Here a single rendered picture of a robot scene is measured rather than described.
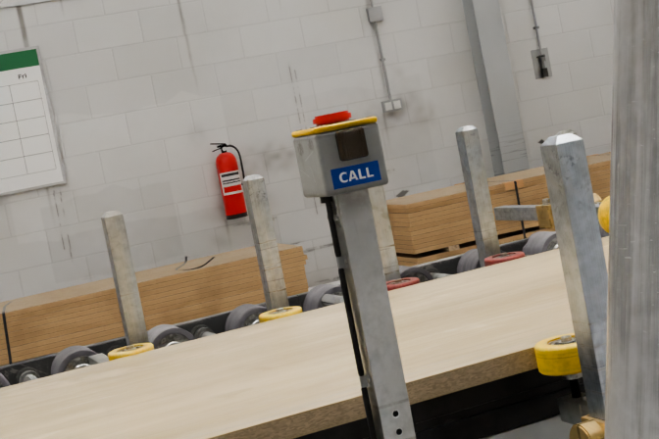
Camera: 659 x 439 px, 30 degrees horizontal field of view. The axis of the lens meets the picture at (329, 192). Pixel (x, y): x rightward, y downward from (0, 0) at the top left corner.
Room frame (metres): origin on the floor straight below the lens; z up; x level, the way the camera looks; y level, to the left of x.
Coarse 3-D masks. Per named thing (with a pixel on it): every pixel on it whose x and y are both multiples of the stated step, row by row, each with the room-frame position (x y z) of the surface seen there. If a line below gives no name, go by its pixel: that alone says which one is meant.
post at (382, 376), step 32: (352, 192) 1.24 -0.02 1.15; (352, 224) 1.24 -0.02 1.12; (352, 256) 1.24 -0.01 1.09; (352, 288) 1.24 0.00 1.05; (384, 288) 1.25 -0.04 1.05; (352, 320) 1.25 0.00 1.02; (384, 320) 1.25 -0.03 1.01; (384, 352) 1.24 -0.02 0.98; (384, 384) 1.24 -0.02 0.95; (384, 416) 1.24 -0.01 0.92
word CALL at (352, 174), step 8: (344, 168) 1.22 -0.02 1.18; (352, 168) 1.23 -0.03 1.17; (360, 168) 1.23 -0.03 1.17; (368, 168) 1.23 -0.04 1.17; (376, 168) 1.23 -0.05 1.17; (336, 176) 1.22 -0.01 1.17; (344, 176) 1.22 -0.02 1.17; (352, 176) 1.22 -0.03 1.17; (360, 176) 1.23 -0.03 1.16; (368, 176) 1.23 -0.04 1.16; (376, 176) 1.23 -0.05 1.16; (336, 184) 1.22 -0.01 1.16; (344, 184) 1.22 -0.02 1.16; (352, 184) 1.22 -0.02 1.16
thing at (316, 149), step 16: (320, 128) 1.22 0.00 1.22; (336, 128) 1.22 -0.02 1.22; (368, 128) 1.23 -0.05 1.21; (304, 144) 1.25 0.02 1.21; (320, 144) 1.22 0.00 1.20; (368, 144) 1.23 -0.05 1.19; (304, 160) 1.25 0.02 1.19; (320, 160) 1.22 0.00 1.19; (336, 160) 1.22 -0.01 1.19; (352, 160) 1.23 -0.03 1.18; (368, 160) 1.23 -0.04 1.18; (304, 176) 1.26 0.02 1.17; (320, 176) 1.22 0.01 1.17; (384, 176) 1.24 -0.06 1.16; (304, 192) 1.27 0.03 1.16; (320, 192) 1.23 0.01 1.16; (336, 192) 1.22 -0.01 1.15
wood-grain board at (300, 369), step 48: (432, 288) 2.18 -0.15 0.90; (480, 288) 2.07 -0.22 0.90; (528, 288) 1.97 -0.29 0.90; (240, 336) 2.06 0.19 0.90; (288, 336) 1.96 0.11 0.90; (336, 336) 1.87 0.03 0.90; (432, 336) 1.72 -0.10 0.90; (480, 336) 1.65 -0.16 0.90; (528, 336) 1.59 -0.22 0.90; (48, 384) 1.95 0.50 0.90; (96, 384) 1.86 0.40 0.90; (144, 384) 1.78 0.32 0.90; (192, 384) 1.71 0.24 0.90; (240, 384) 1.64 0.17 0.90; (288, 384) 1.58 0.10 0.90; (336, 384) 1.52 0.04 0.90; (432, 384) 1.47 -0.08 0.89; (480, 384) 1.49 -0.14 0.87; (0, 432) 1.63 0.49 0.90; (48, 432) 1.57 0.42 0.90; (96, 432) 1.52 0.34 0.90; (144, 432) 1.46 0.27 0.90; (192, 432) 1.41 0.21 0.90; (240, 432) 1.38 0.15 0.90; (288, 432) 1.40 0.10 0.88
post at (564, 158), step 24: (552, 144) 1.34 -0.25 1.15; (576, 144) 1.34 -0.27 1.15; (552, 168) 1.34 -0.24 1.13; (576, 168) 1.33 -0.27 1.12; (552, 192) 1.35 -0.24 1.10; (576, 192) 1.33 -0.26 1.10; (576, 216) 1.33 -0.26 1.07; (576, 240) 1.33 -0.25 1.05; (600, 240) 1.34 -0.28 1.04; (576, 264) 1.33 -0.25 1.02; (600, 264) 1.34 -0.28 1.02; (576, 288) 1.34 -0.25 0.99; (600, 288) 1.34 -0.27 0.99; (576, 312) 1.35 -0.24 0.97; (600, 312) 1.33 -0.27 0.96; (576, 336) 1.36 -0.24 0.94; (600, 336) 1.33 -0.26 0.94; (600, 360) 1.33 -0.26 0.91; (600, 384) 1.33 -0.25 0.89; (600, 408) 1.34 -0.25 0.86
